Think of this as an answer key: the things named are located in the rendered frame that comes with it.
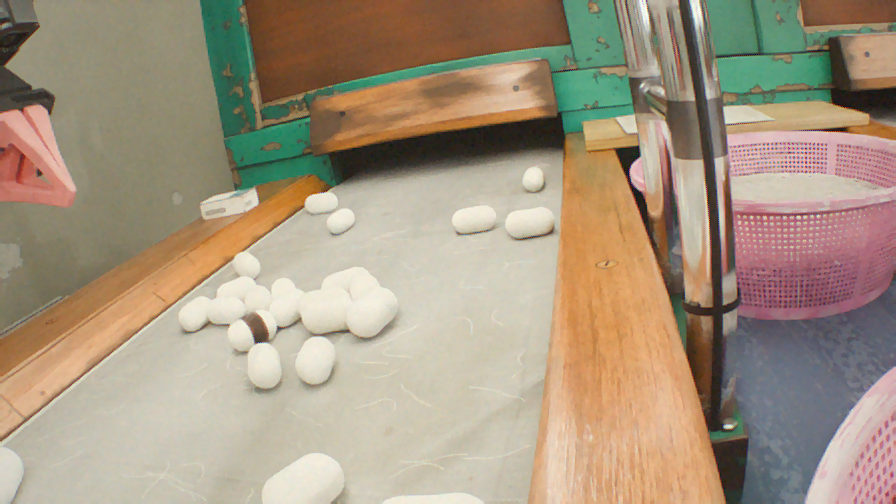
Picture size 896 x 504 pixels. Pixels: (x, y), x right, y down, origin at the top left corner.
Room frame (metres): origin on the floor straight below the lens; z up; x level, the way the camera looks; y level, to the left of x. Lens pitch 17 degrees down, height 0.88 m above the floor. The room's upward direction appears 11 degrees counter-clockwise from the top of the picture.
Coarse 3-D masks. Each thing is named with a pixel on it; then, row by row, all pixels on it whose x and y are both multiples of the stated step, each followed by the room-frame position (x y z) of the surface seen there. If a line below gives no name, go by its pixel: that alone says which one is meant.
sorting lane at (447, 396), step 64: (384, 192) 0.73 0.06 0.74; (448, 192) 0.66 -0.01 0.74; (512, 192) 0.60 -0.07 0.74; (256, 256) 0.56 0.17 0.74; (320, 256) 0.51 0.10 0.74; (384, 256) 0.47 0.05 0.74; (448, 256) 0.44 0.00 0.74; (512, 256) 0.42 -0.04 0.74; (448, 320) 0.33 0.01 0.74; (512, 320) 0.31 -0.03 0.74; (128, 384) 0.31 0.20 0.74; (192, 384) 0.30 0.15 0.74; (320, 384) 0.28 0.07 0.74; (384, 384) 0.27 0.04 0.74; (448, 384) 0.26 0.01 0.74; (512, 384) 0.24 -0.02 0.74; (64, 448) 0.24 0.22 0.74; (128, 448) 0.23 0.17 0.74; (192, 448) 0.23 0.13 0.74; (256, 448) 0.22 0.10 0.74; (320, 448) 0.22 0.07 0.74; (384, 448) 0.21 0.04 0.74; (448, 448) 0.20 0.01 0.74; (512, 448) 0.19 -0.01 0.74
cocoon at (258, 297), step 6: (252, 288) 0.40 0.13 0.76; (258, 288) 0.39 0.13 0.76; (264, 288) 0.40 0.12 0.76; (246, 294) 0.40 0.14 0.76; (252, 294) 0.38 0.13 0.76; (258, 294) 0.38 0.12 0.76; (264, 294) 0.39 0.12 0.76; (270, 294) 0.40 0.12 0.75; (246, 300) 0.38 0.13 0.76; (252, 300) 0.38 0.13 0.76; (258, 300) 0.38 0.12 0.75; (264, 300) 0.38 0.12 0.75; (270, 300) 0.39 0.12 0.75; (246, 306) 0.38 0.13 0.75; (252, 306) 0.38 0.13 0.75; (258, 306) 0.38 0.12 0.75; (264, 306) 0.38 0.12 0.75
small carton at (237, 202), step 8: (232, 192) 0.69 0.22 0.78; (240, 192) 0.68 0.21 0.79; (248, 192) 0.67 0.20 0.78; (208, 200) 0.68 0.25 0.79; (216, 200) 0.67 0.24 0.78; (224, 200) 0.66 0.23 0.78; (232, 200) 0.66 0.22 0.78; (240, 200) 0.66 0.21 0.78; (248, 200) 0.67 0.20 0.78; (256, 200) 0.69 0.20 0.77; (208, 208) 0.67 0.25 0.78; (216, 208) 0.67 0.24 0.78; (224, 208) 0.66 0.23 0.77; (232, 208) 0.66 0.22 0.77; (240, 208) 0.66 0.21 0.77; (248, 208) 0.67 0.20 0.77; (208, 216) 0.67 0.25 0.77; (216, 216) 0.67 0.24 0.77; (224, 216) 0.67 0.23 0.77
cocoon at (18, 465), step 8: (0, 448) 0.20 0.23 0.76; (0, 456) 0.20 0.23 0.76; (8, 456) 0.20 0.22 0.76; (16, 456) 0.21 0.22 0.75; (0, 464) 0.19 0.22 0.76; (8, 464) 0.20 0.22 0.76; (16, 464) 0.20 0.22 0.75; (0, 472) 0.19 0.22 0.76; (8, 472) 0.19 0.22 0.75; (16, 472) 0.20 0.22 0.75; (0, 480) 0.18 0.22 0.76; (8, 480) 0.19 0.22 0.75; (16, 480) 0.19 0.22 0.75; (0, 488) 0.18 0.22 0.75; (8, 488) 0.19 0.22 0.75; (16, 488) 0.19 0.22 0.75; (0, 496) 0.18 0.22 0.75; (8, 496) 0.18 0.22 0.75
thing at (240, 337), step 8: (264, 312) 0.35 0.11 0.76; (240, 320) 0.34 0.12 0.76; (264, 320) 0.34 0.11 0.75; (272, 320) 0.34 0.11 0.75; (232, 328) 0.33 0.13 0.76; (240, 328) 0.33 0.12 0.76; (248, 328) 0.33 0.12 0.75; (272, 328) 0.34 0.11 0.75; (232, 336) 0.33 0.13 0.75; (240, 336) 0.33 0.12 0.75; (248, 336) 0.33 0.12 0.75; (272, 336) 0.34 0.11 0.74; (232, 344) 0.33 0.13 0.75; (240, 344) 0.33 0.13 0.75; (248, 344) 0.33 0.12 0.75
